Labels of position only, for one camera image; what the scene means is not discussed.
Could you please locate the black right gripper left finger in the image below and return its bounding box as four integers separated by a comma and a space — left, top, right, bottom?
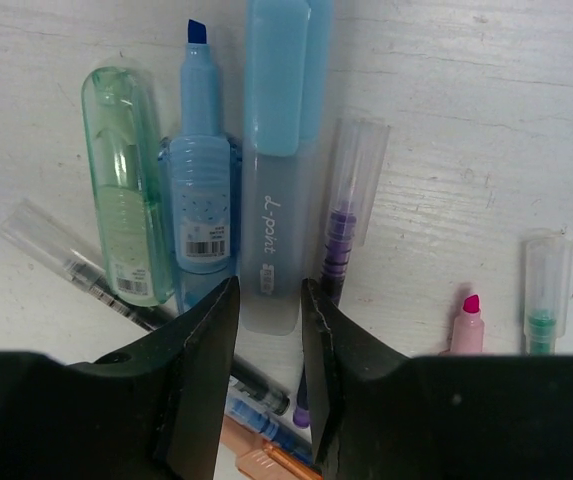
71, 277, 240, 479

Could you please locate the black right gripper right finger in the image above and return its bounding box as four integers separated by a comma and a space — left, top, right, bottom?
301, 279, 411, 479

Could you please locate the light blue L-point highlighter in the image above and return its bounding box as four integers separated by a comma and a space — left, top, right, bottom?
239, 1, 334, 336

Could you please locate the blue gel pen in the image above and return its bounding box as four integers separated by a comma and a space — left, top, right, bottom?
224, 395, 314, 467

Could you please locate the orange highlighter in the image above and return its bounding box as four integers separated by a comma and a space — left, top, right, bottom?
220, 416, 323, 480

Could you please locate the pink highlighter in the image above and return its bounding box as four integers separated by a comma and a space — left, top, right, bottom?
441, 294, 485, 355

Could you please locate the purple gel pen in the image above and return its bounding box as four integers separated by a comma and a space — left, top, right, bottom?
291, 117, 391, 430

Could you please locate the blue uncapped highlighter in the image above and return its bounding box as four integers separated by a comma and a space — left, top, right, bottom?
162, 20, 238, 312

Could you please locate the black gel pen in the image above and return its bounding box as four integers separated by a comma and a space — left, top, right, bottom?
0, 199, 290, 416

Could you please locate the green gel pen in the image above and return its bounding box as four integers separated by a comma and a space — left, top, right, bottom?
523, 229, 573, 355

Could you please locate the green capped highlighter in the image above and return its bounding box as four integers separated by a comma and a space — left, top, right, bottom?
81, 65, 173, 307

